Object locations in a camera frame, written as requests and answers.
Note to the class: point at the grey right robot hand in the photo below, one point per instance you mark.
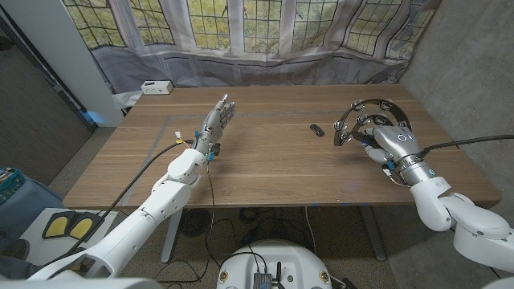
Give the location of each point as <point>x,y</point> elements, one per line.
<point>393,140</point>

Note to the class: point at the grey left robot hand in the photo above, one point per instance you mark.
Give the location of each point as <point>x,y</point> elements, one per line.
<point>214,122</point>

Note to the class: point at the black tambourine with metal jingles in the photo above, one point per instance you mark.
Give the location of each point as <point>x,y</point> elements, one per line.
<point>395,108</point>

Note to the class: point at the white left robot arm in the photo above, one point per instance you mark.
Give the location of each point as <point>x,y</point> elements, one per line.
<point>152,208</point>

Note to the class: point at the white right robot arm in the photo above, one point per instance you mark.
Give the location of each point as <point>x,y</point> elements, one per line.
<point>433,200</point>

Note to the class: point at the black USB stick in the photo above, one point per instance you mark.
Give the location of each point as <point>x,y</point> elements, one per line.
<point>316,130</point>

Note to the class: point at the white power strip box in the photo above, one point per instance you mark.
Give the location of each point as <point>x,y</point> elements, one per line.
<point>156,87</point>

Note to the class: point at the printed window backdrop cloth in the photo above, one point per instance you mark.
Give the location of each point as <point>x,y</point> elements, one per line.
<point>257,60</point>

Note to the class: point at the grey table leg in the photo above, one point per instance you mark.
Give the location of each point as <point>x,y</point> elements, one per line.
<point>172,237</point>
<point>373,237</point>

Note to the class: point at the round black floor fan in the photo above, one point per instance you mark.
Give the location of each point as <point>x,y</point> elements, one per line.
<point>194,222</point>

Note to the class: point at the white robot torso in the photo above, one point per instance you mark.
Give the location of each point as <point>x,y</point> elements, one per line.
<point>277,257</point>

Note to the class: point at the white pillar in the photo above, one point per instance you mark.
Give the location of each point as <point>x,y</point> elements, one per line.
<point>68,52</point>

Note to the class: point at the yellow black foot pedal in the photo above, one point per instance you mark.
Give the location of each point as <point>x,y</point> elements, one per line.
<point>83,228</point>
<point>57,226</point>

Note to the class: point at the dark partition panel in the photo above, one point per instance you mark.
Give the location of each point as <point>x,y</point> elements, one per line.
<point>32,116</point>

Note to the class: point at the blue upholstered chair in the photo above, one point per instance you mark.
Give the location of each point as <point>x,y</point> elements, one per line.
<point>28,204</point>

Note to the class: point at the teal plastic basket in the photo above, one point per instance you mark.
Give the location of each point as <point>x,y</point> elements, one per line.
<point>9,182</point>

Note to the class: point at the white pedal platform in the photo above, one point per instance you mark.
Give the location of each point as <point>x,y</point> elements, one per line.
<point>36,245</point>

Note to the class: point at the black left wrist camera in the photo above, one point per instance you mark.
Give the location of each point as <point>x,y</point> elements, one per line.
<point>216,149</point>

